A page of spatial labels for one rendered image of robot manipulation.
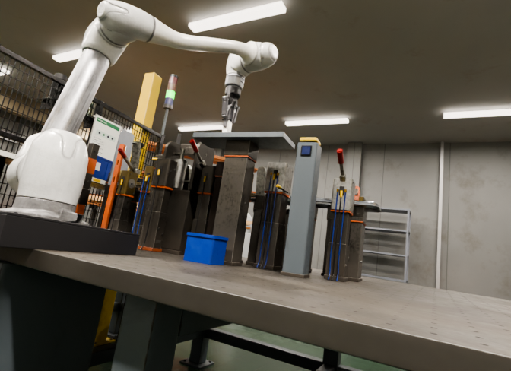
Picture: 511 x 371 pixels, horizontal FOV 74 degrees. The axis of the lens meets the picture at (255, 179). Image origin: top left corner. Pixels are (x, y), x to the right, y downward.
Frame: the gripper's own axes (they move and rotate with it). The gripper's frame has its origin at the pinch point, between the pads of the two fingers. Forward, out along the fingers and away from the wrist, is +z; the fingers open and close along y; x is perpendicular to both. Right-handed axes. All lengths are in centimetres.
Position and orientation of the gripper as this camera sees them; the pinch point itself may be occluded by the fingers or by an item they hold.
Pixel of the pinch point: (226, 128)
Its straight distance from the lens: 161.0
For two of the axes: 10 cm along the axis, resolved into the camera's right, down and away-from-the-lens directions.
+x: -8.9, -0.4, 4.6
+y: 4.4, 2.4, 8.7
